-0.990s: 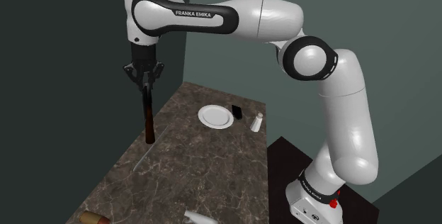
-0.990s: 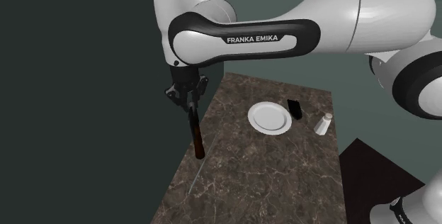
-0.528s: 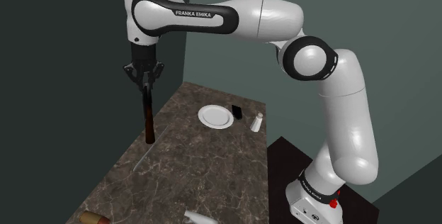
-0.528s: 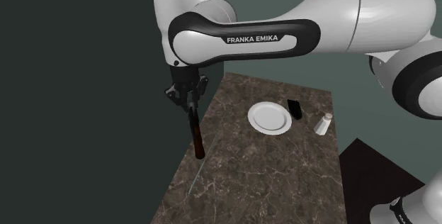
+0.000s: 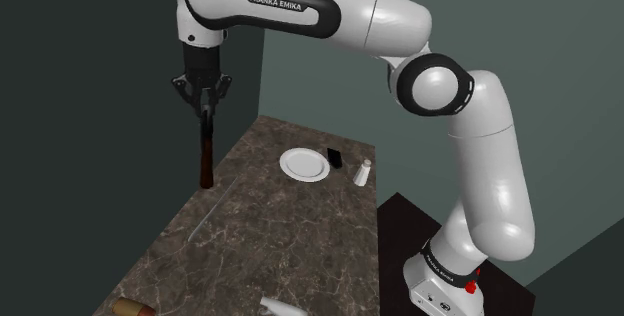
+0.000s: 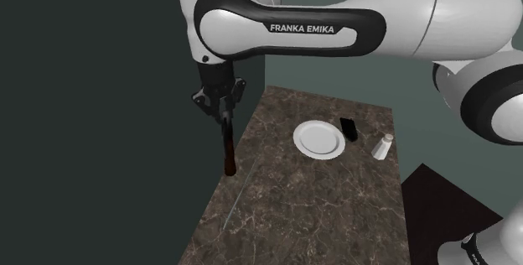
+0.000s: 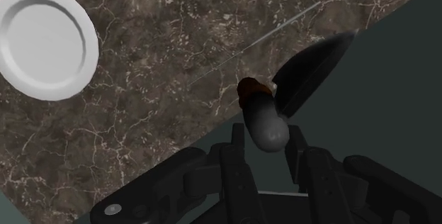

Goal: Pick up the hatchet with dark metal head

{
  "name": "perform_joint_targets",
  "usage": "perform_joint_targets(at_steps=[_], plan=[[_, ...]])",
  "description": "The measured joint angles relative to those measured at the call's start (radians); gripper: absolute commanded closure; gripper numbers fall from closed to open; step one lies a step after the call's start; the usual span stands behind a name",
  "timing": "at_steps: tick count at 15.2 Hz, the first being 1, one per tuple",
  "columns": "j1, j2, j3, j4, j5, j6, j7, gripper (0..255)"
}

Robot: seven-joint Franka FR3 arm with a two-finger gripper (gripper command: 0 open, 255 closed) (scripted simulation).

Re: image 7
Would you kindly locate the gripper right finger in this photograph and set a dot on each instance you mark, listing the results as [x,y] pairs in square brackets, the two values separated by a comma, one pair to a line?
[324,178]

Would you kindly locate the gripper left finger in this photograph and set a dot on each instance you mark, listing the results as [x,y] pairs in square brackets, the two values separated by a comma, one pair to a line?
[238,175]

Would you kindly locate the grey and brown cylinder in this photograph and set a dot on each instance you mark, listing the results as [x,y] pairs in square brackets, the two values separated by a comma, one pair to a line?
[264,123]

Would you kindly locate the black knife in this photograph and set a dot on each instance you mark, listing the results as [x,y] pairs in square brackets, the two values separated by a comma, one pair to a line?
[307,71]

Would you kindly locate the white round plate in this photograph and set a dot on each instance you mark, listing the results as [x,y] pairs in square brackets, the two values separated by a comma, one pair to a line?
[45,42]

